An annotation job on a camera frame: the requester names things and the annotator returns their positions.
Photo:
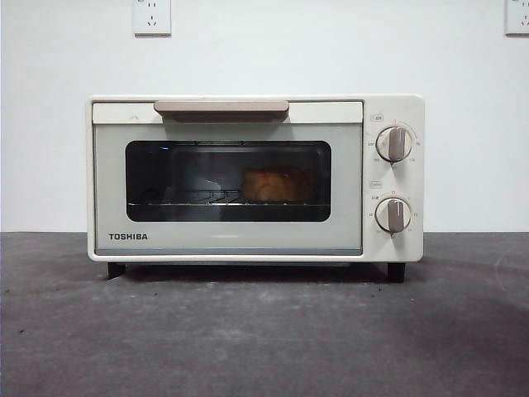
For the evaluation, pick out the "golden brown bread loaf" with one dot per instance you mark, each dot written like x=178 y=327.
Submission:
x=277 y=184

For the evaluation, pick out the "white oven knob beige grip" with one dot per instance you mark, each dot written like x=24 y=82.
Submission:
x=394 y=144
x=392 y=215

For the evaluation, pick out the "white Toshiba toaster oven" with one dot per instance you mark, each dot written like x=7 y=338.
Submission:
x=392 y=107

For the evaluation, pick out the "dark grey felt table mat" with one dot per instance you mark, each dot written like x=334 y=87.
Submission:
x=248 y=331

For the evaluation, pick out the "white wall socket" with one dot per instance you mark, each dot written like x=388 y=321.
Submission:
x=518 y=18
x=151 y=18

